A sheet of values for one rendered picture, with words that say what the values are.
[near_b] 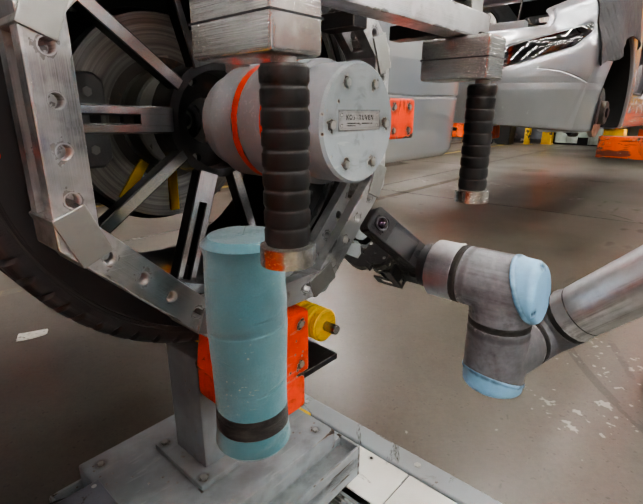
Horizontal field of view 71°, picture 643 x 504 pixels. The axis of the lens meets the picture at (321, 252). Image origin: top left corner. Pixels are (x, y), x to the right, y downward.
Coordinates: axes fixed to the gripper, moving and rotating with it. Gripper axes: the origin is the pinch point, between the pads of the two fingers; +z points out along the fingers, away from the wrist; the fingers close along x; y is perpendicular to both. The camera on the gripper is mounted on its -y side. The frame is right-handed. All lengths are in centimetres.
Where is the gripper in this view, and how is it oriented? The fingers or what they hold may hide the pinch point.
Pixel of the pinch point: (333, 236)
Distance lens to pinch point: 83.7
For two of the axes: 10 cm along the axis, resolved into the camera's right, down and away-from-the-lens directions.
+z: -7.5, -2.0, 6.3
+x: 4.7, -8.3, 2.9
